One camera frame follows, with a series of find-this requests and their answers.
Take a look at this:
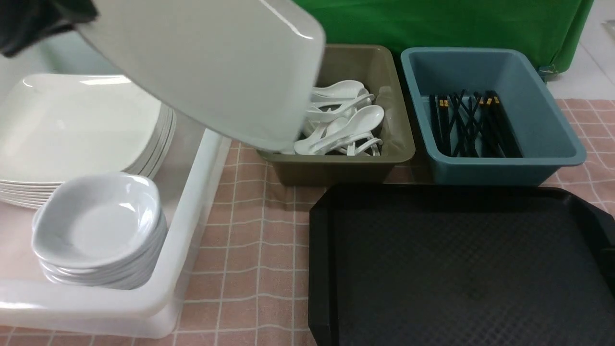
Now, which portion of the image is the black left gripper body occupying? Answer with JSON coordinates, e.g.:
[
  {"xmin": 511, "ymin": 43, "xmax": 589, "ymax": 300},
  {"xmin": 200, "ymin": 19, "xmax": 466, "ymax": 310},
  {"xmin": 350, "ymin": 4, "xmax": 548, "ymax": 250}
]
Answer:
[{"xmin": 0, "ymin": 0, "xmax": 98, "ymax": 57}]

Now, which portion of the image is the white square rice plate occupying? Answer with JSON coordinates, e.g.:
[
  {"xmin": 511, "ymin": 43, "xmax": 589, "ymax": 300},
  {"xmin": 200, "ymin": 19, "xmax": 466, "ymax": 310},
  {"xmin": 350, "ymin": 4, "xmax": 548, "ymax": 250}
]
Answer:
[{"xmin": 76, "ymin": 0, "xmax": 326, "ymax": 151}]

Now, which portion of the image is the top stacked white square plate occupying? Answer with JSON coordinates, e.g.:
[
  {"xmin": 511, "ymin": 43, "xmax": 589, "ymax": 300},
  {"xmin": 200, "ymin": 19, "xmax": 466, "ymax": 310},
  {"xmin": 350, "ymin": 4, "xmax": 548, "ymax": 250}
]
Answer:
[{"xmin": 0, "ymin": 73, "xmax": 161, "ymax": 184}]

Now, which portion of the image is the stack of white square plates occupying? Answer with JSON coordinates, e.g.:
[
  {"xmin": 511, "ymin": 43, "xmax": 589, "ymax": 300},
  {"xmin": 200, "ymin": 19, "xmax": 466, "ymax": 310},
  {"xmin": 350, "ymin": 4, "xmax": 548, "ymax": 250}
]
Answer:
[{"xmin": 0, "ymin": 103, "xmax": 176, "ymax": 210}]

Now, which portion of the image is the top stacked white bowl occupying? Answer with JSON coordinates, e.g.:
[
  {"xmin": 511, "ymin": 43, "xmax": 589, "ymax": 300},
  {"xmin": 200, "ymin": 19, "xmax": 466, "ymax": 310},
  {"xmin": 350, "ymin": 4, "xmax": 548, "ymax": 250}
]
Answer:
[{"xmin": 31, "ymin": 173, "xmax": 163, "ymax": 270}]

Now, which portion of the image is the stack of white bowls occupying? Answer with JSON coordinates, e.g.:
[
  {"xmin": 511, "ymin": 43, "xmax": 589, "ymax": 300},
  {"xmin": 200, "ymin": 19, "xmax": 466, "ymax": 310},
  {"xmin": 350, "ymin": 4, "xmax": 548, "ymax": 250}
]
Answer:
[{"xmin": 38, "ymin": 213, "xmax": 168, "ymax": 290}]

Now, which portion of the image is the white plastic storage bin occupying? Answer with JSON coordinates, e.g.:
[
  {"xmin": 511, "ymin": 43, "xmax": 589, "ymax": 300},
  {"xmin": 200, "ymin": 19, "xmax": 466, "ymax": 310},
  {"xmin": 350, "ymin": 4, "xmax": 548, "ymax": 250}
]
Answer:
[{"xmin": 0, "ymin": 43, "xmax": 231, "ymax": 339}]

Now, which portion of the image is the pile of white soup spoons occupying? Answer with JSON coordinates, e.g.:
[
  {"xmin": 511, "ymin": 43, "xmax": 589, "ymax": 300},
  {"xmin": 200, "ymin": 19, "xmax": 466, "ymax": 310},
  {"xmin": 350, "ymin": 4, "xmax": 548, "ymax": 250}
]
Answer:
[{"xmin": 291, "ymin": 80, "xmax": 384, "ymax": 156}]

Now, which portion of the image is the olive plastic spoon bin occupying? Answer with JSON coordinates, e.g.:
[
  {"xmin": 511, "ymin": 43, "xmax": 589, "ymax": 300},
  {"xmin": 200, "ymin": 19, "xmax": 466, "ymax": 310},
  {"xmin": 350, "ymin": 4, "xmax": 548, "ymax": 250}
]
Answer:
[{"xmin": 259, "ymin": 44, "xmax": 416, "ymax": 186}]

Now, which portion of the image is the black serving tray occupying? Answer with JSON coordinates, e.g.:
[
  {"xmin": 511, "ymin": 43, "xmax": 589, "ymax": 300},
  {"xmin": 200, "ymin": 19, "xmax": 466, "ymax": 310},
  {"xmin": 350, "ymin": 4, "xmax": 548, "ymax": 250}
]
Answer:
[{"xmin": 307, "ymin": 184, "xmax": 615, "ymax": 346}]

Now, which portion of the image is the pile of black chopsticks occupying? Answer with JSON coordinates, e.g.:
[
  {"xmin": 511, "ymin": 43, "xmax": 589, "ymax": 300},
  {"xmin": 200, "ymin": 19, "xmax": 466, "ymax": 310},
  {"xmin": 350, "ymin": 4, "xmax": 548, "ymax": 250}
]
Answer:
[{"xmin": 424, "ymin": 90, "xmax": 524, "ymax": 158}]

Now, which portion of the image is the blue plastic chopstick bin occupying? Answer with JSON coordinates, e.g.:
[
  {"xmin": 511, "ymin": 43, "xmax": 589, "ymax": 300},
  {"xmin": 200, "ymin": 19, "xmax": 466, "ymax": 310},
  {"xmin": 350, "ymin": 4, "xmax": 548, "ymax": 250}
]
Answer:
[{"xmin": 401, "ymin": 48, "xmax": 587, "ymax": 186}]

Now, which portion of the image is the green backdrop cloth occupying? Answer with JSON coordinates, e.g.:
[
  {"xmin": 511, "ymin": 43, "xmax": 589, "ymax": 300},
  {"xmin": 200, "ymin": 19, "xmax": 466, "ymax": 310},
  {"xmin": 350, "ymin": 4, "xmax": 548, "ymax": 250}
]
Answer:
[{"xmin": 297, "ymin": 0, "xmax": 593, "ymax": 73}]

